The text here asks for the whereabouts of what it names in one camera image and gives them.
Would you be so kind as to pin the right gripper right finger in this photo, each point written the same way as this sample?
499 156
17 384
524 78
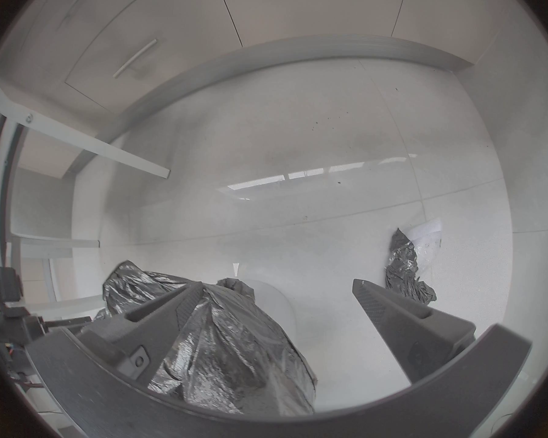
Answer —
415 340

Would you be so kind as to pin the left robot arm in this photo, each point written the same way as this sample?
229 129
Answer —
4 358

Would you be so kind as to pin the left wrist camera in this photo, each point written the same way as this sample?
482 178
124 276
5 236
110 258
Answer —
7 283

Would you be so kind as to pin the beige cabinet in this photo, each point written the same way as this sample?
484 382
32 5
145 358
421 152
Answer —
301 2

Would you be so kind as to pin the black plastic bag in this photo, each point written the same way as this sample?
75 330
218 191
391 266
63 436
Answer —
237 349

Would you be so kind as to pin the clear printed wrapper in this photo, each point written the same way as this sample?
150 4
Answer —
424 228

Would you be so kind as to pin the white trash bin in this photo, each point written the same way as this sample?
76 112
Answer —
276 306

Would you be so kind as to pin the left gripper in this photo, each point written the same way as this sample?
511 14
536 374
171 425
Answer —
25 324

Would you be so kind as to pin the crumpled black plastic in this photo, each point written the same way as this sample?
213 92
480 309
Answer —
404 267

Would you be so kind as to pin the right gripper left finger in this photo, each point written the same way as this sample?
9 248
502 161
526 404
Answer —
150 340

